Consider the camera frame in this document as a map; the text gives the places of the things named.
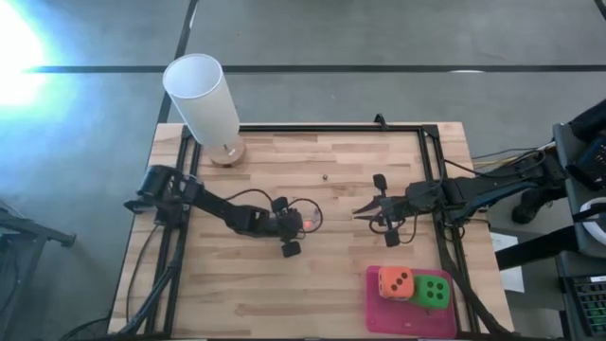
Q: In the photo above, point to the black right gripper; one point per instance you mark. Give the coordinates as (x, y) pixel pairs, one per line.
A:
(395, 209)

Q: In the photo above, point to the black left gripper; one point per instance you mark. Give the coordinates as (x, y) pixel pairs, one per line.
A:
(286, 225)

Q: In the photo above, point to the large orange foam die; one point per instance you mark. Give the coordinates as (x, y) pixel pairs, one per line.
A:
(395, 281)

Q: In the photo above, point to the large green foam die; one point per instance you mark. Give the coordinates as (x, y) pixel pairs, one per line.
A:
(433, 293)

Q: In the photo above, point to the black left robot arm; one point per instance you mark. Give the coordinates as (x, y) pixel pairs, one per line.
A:
(208, 203)

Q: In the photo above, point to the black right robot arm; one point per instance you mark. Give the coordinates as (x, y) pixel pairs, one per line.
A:
(473, 189)

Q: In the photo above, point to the black clamp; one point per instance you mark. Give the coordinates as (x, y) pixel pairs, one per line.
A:
(381, 122)

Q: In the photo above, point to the pink plastic bin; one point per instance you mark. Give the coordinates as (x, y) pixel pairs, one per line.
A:
(402, 322)

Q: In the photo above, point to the white paper sheet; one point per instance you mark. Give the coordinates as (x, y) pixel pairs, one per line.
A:
(513, 281)

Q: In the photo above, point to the white shade table lamp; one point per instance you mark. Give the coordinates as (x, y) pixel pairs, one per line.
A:
(201, 99)

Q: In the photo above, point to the black keyboard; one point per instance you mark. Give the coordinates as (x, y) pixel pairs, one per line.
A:
(592, 298)

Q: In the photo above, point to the black floor stand leg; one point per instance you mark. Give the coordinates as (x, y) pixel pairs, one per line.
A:
(42, 232)

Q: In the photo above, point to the black aluminium table frame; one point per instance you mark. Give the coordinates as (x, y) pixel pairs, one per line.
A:
(331, 128)

